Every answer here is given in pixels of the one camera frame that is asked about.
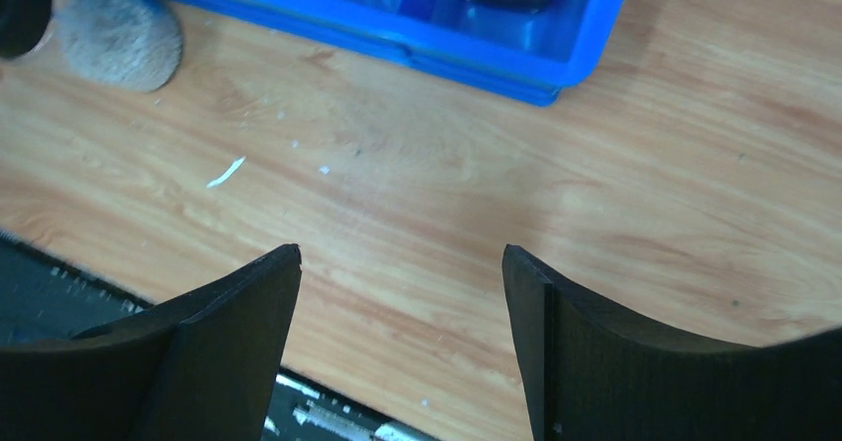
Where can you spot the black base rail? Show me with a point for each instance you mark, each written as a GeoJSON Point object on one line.
{"type": "Point", "coordinates": [164, 372]}

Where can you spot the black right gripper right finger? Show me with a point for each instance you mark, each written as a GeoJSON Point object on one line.
{"type": "Point", "coordinates": [593, 369]}

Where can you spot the black lid seasoning jar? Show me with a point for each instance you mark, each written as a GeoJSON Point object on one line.
{"type": "Point", "coordinates": [135, 45]}

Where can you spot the blue plastic divided bin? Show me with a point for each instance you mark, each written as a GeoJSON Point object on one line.
{"type": "Point", "coordinates": [527, 53]}

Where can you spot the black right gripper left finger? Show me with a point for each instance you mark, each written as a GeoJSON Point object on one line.
{"type": "Point", "coordinates": [164, 372]}

